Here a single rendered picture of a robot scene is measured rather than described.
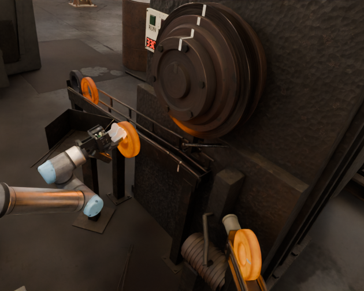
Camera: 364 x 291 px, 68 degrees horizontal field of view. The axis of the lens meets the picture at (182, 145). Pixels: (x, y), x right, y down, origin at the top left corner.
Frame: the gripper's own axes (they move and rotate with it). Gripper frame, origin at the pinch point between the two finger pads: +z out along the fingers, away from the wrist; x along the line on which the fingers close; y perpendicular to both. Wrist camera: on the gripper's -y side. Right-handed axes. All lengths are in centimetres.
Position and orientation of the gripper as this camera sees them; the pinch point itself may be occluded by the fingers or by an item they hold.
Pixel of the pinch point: (126, 130)
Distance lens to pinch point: 114.6
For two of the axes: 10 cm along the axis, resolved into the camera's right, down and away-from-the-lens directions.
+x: -6.7, -5.0, 5.5
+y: -0.7, -6.9, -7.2
